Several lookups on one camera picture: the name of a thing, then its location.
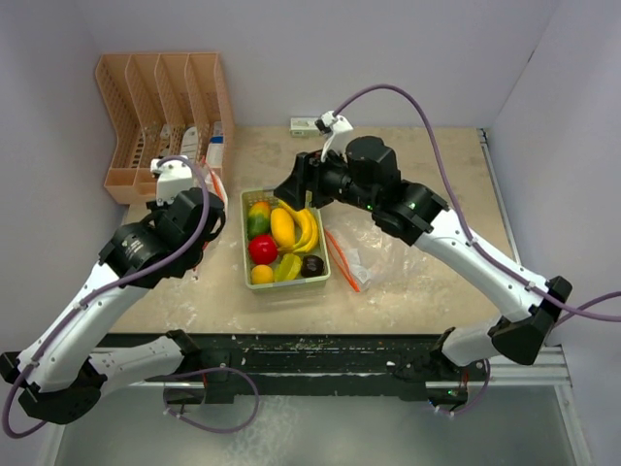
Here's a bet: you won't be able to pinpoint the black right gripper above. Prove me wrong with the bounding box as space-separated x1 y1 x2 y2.
275 143 378 212

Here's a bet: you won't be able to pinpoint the yellow banana bunch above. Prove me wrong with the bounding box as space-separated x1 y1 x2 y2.
278 200 319 253

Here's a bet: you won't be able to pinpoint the yellow star fruit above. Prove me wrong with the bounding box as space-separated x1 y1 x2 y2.
274 253 303 282

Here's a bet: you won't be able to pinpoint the yellow mango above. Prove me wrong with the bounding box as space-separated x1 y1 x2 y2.
270 208 296 249

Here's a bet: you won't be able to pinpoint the clear zip bag orange zipper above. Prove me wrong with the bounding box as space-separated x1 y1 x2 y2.
198 158 228 209

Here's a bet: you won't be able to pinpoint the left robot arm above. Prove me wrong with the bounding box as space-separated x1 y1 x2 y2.
1 155 226 425

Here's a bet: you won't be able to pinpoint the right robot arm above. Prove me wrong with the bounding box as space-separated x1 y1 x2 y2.
275 136 572 380

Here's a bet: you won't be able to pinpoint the clear zip bag on table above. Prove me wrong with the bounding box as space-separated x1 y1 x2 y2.
323 214 415 292

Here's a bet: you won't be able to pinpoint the green orange mango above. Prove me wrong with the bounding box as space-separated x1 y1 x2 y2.
246 201 271 240

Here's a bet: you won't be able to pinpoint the pale green plastic basket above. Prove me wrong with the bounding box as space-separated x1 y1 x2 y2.
240 188 331 292

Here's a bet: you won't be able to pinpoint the red apple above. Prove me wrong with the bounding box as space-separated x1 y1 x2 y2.
247 234 278 265

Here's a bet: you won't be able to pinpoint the small white green box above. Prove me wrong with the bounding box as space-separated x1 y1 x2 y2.
289 116 320 138

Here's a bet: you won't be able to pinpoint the dark purple mangosteen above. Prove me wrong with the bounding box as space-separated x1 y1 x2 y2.
300 254 325 278

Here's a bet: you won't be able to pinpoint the orange fruit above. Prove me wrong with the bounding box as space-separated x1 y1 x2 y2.
250 264 274 285

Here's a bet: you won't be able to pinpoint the white blue items in organizer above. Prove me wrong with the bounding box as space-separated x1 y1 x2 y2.
133 121 225 170

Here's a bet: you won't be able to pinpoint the pink desk file organizer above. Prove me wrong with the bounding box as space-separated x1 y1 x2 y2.
95 51 236 205

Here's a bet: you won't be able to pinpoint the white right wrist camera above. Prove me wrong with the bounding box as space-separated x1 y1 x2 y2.
315 111 353 162

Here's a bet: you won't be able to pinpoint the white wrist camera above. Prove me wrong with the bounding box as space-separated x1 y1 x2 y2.
315 111 353 162
149 155 194 207

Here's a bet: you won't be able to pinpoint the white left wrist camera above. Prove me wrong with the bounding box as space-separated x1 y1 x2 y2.
149 155 194 207

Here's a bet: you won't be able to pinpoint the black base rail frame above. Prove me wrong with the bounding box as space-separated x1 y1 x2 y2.
91 332 569 404

